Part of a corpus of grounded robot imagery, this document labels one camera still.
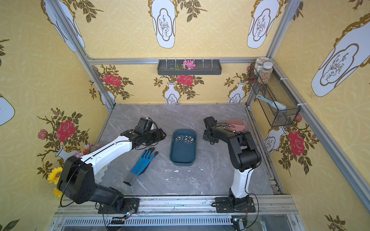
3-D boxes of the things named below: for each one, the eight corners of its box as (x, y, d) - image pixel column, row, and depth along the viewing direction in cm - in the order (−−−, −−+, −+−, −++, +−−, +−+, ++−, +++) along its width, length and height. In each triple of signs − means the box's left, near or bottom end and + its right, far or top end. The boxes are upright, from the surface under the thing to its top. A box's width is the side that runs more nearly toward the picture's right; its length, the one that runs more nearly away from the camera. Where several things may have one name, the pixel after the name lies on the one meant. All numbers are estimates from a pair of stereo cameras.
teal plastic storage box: (169, 166, 89) (169, 163, 86) (172, 132, 106) (172, 128, 103) (197, 166, 89) (198, 163, 86) (196, 131, 106) (196, 128, 103)
